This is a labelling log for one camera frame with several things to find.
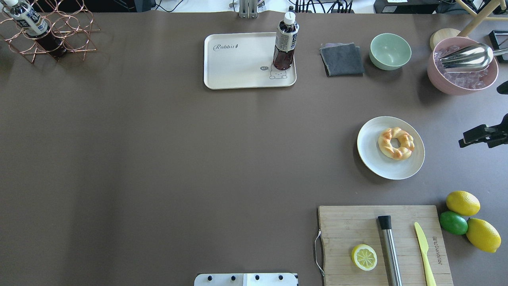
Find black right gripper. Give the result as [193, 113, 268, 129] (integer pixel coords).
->
[459, 114, 508, 148]

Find twisted glazed donut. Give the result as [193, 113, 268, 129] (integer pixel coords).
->
[377, 127, 414, 160]

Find dark tea bottle on tray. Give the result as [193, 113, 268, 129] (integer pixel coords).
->
[273, 12, 299, 70]

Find cream rabbit tray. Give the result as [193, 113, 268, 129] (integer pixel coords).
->
[204, 32, 297, 89]

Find pink ice bowl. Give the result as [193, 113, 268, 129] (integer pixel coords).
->
[427, 37, 498, 95]

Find upper whole lemon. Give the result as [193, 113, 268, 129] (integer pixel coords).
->
[446, 191, 481, 216]

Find whole lemon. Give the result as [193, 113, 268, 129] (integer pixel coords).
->
[465, 218, 502, 253]
[446, 191, 481, 216]

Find steel ice scoop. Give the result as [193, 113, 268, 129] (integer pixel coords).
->
[440, 43, 508, 73]

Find green lime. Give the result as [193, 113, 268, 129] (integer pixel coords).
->
[439, 211, 468, 235]

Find lower whole lemon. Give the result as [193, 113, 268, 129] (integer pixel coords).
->
[465, 218, 502, 253]

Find round wooden stand base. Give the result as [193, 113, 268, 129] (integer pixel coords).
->
[429, 28, 461, 50]

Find white round plate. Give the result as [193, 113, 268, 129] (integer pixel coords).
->
[357, 116, 426, 180]

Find mint green bowl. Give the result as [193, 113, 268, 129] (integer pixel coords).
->
[369, 33, 412, 71]

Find steel muddler bar tool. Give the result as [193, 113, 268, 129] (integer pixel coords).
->
[377, 215, 403, 286]

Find yellow plastic knife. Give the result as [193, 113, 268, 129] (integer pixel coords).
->
[414, 222, 437, 286]

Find grey folded cloth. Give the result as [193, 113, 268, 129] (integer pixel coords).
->
[319, 43, 365, 76]

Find bamboo cutting board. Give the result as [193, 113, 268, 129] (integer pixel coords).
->
[318, 206, 453, 286]

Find lemon half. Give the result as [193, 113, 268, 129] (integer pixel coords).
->
[351, 244, 377, 271]

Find tea bottle in rack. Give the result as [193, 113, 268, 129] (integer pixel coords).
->
[2, 0, 68, 58]

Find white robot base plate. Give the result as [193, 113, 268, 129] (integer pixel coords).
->
[194, 272, 299, 286]

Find copper wire bottle rack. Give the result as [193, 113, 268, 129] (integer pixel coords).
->
[1, 0, 100, 63]

